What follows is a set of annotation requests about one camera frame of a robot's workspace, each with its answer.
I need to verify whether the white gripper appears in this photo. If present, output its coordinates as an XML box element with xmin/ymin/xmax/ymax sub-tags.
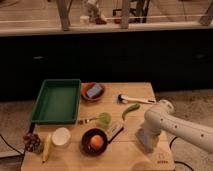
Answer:
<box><xmin>141</xmin><ymin>123</ymin><xmax>161</xmax><ymax>141</ymax></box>

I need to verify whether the grey blue towel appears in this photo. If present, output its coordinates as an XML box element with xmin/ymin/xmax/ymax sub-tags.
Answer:
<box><xmin>136</xmin><ymin>128</ymin><xmax>158</xmax><ymax>153</ymax></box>

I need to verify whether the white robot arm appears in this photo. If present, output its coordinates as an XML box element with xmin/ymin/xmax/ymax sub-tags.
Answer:
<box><xmin>138</xmin><ymin>100</ymin><xmax>213</xmax><ymax>154</ymax></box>

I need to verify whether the white paper cup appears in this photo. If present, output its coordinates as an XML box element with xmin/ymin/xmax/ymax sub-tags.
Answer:
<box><xmin>52</xmin><ymin>127</ymin><xmax>71</xmax><ymax>147</ymax></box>

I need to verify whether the green chili pepper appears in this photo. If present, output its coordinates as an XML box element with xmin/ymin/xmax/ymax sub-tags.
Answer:
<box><xmin>122</xmin><ymin>103</ymin><xmax>140</xmax><ymax>120</ymax></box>

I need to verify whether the orange fruit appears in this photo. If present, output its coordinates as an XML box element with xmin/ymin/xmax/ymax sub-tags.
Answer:
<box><xmin>90</xmin><ymin>135</ymin><xmax>104</xmax><ymax>150</ymax></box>

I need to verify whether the blue sponge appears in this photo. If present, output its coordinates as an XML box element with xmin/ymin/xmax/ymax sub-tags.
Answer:
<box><xmin>86</xmin><ymin>84</ymin><xmax>102</xmax><ymax>98</ymax></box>

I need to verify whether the black frying pan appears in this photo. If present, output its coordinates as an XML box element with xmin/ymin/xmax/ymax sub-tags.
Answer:
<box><xmin>80</xmin><ymin>128</ymin><xmax>122</xmax><ymax>157</ymax></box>

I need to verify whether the orange bowl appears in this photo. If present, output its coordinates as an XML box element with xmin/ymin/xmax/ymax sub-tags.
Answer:
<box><xmin>81</xmin><ymin>82</ymin><xmax>105</xmax><ymax>102</ymax></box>

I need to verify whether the green plastic tray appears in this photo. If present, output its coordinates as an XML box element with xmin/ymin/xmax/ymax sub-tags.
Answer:
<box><xmin>31</xmin><ymin>79</ymin><xmax>81</xmax><ymax>124</ymax></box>

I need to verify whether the yellow banana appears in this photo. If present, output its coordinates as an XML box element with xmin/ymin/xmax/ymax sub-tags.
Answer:
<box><xmin>42</xmin><ymin>133</ymin><xmax>52</xmax><ymax>163</ymax></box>

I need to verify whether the bunch of dark grapes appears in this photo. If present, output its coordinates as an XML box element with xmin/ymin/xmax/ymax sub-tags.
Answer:
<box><xmin>23</xmin><ymin>133</ymin><xmax>41</xmax><ymax>152</ymax></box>

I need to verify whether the black cable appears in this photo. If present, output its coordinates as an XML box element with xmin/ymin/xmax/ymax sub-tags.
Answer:
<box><xmin>0</xmin><ymin>122</ymin><xmax>36</xmax><ymax>158</ymax></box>
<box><xmin>169</xmin><ymin>135</ymin><xmax>196</xmax><ymax>171</ymax></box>

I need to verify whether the black cable left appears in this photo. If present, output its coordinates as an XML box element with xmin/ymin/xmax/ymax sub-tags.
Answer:
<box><xmin>0</xmin><ymin>122</ymin><xmax>36</xmax><ymax>158</ymax></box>

